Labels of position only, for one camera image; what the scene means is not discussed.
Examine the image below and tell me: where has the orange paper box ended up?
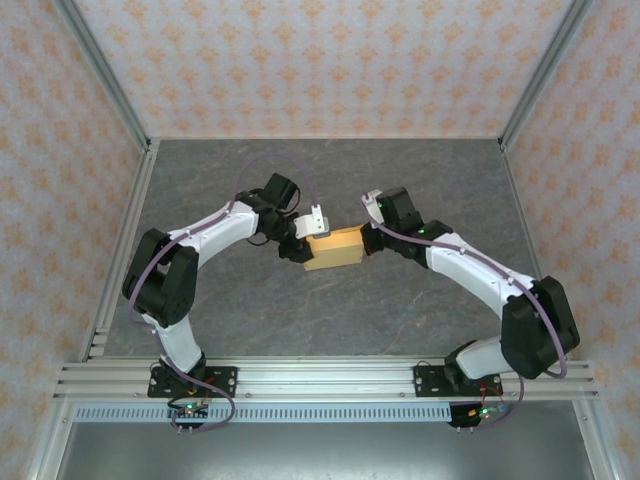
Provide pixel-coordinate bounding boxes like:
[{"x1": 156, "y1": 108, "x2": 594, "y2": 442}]
[{"x1": 302, "y1": 225, "x2": 366, "y2": 273}]

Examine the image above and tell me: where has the grey metal sheet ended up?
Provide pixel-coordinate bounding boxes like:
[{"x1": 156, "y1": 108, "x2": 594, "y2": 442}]
[{"x1": 54, "y1": 422, "x2": 596, "y2": 480}]

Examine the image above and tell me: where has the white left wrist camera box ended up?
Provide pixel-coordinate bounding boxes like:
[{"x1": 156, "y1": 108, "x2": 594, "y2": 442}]
[{"x1": 293, "y1": 207, "x2": 331, "y2": 242}]

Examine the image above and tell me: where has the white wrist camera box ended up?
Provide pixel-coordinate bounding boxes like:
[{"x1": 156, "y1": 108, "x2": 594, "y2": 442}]
[
  {"x1": 359, "y1": 189, "x2": 386, "y2": 222},
  {"x1": 293, "y1": 207, "x2": 331, "y2": 242}
]

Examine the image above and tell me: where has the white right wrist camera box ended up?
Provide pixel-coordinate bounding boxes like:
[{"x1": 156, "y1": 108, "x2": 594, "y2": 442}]
[{"x1": 359, "y1": 189, "x2": 386, "y2": 222}]

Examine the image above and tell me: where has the aluminium mounting rail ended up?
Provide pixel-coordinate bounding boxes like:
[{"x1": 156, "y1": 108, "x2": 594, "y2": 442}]
[{"x1": 53, "y1": 356, "x2": 599, "y2": 402}]

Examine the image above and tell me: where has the aluminium table side rail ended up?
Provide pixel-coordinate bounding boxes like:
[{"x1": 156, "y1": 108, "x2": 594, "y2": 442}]
[
  {"x1": 499, "y1": 142, "x2": 572, "y2": 362},
  {"x1": 78, "y1": 139, "x2": 161, "y2": 362}
]

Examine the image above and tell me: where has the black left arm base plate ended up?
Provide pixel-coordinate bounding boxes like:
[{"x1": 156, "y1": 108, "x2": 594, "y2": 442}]
[{"x1": 147, "y1": 366, "x2": 239, "y2": 399}]

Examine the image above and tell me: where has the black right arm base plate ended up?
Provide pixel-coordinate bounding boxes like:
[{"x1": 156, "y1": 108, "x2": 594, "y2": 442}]
[{"x1": 413, "y1": 364, "x2": 505, "y2": 399}]

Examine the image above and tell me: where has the grey slotted cable duct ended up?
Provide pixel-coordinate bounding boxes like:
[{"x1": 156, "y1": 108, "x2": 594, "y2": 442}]
[{"x1": 73, "y1": 405, "x2": 454, "y2": 424}]

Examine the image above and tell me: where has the aluminium frame post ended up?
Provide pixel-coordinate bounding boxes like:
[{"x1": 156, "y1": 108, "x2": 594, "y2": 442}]
[
  {"x1": 499, "y1": 0, "x2": 597, "y2": 152},
  {"x1": 52, "y1": 0, "x2": 154, "y2": 152}
]

